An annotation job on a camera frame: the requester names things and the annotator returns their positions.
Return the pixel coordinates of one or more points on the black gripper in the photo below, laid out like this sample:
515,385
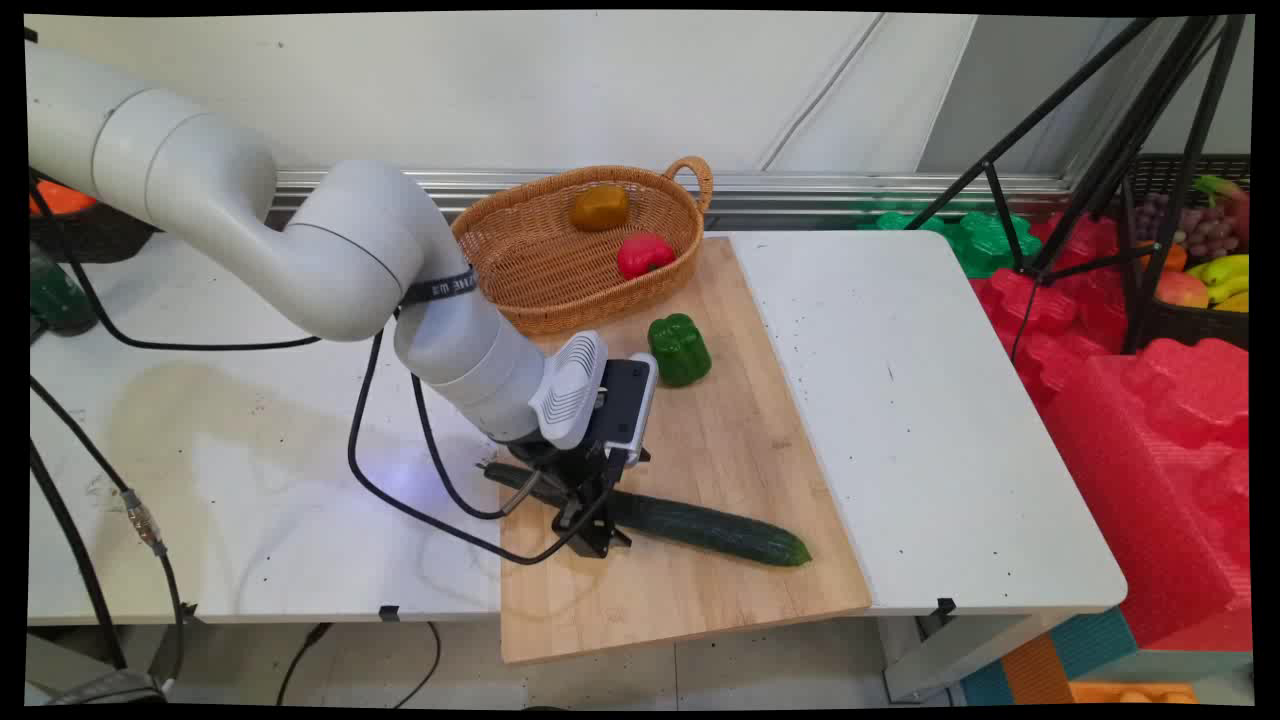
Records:
575,468

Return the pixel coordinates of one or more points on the long dark green cucumber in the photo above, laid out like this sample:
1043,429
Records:
710,530

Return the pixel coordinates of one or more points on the yellow bell pepper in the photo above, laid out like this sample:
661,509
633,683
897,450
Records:
600,208

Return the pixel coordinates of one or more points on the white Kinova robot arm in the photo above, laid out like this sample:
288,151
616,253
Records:
220,200

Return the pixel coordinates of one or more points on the wooden cutting board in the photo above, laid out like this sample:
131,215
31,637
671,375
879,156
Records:
720,470

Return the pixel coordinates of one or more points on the green bell pepper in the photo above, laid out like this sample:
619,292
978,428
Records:
680,350

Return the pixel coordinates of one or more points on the woven wicker basket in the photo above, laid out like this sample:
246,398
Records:
545,270

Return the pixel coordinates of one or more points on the red bell pepper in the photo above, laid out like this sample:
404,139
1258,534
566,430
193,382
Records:
643,255

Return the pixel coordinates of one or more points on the grey table leg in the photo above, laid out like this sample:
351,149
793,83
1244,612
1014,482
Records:
960,655

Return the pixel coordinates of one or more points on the teal orange foam mat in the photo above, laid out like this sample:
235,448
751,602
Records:
1040,665

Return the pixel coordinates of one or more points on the green foam mat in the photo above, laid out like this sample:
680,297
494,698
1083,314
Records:
985,245

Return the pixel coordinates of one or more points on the red foam mats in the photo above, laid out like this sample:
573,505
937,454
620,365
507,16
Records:
1150,450

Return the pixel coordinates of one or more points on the orange tray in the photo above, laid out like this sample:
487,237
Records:
1130,692

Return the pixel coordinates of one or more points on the black basket with orange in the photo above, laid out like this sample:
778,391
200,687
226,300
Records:
90,235

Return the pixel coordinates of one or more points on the dark green round object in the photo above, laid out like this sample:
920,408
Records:
58,295

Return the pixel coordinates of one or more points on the orange toy fruit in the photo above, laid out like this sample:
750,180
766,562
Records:
60,197

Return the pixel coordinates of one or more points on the black basket with grapes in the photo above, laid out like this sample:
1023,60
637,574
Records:
1190,325

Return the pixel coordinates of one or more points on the red yellow toy apple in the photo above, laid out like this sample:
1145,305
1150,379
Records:
1180,290

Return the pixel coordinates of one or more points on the purple toy grapes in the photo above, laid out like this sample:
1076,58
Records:
1205,230

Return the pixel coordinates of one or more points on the yellow toy banana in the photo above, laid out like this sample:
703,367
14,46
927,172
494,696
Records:
1225,272

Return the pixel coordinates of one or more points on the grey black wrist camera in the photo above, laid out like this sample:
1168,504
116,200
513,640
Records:
628,405

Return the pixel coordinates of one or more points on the white vented camera mount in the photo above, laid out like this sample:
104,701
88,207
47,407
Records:
572,385

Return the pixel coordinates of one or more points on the metal wall rail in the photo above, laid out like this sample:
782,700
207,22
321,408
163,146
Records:
850,185

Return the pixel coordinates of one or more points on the black camera tripod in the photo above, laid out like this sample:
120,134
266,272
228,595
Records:
1130,160

